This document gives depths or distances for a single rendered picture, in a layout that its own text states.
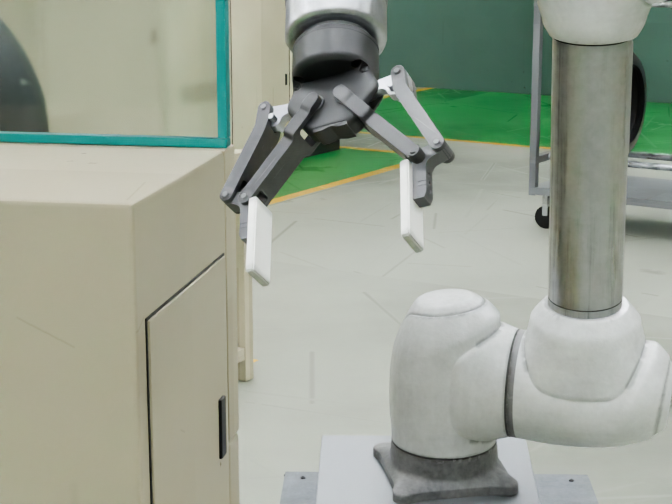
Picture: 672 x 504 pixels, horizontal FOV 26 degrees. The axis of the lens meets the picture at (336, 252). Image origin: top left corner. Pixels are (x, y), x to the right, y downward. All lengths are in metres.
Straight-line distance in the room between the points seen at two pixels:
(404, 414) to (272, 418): 2.62
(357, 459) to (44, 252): 0.88
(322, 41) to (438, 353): 0.86
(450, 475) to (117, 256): 0.80
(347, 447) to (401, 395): 0.21
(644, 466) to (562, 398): 2.37
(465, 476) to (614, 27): 0.68
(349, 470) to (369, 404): 2.63
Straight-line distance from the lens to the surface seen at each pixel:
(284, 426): 4.60
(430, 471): 2.09
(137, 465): 1.49
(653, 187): 7.67
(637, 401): 2.00
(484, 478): 2.11
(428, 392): 2.03
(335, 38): 1.23
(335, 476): 2.16
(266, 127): 1.25
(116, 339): 1.46
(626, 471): 4.32
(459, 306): 2.03
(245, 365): 5.02
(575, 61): 1.85
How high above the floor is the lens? 1.53
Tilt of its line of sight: 13 degrees down
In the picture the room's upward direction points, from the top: straight up
